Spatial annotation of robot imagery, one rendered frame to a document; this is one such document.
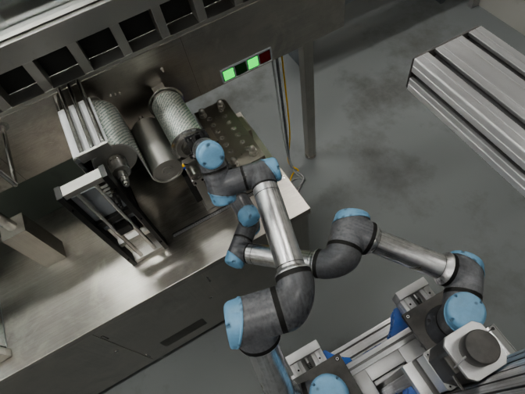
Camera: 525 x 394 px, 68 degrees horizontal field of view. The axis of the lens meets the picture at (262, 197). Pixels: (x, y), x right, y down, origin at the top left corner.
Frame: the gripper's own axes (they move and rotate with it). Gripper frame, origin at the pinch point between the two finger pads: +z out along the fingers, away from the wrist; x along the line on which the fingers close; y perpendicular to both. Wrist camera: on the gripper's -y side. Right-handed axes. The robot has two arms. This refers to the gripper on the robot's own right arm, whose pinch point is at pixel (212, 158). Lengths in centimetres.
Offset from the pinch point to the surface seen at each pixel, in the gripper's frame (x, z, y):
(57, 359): 93, -29, -33
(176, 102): 2.9, 14.2, 21.4
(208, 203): 10.2, -7.2, -17.2
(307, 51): -73, 46, -14
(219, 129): -9.7, 17.9, -6.1
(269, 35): -46, 30, 18
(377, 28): -198, 134, -109
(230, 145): -9.8, 6.6, -6.1
